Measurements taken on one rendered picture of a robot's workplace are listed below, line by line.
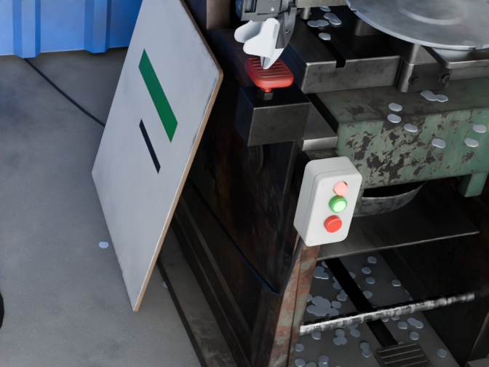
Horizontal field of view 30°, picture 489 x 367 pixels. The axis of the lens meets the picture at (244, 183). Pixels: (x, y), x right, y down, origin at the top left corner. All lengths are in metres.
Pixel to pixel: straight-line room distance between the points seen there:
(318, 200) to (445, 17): 0.38
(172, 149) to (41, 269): 0.45
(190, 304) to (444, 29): 0.83
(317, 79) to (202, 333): 0.66
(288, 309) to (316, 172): 0.33
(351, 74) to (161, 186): 0.52
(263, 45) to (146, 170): 0.72
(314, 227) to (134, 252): 0.67
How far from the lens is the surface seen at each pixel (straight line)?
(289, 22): 1.28
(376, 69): 1.56
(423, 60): 1.56
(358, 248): 1.76
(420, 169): 1.62
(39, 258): 2.11
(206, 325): 1.94
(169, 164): 1.83
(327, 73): 1.52
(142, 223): 1.96
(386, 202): 1.75
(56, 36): 2.80
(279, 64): 1.37
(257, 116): 1.36
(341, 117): 1.48
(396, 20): 1.51
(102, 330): 1.95
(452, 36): 1.50
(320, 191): 1.38
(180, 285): 2.01
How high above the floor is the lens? 1.42
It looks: 37 degrees down
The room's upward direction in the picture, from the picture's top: 9 degrees clockwise
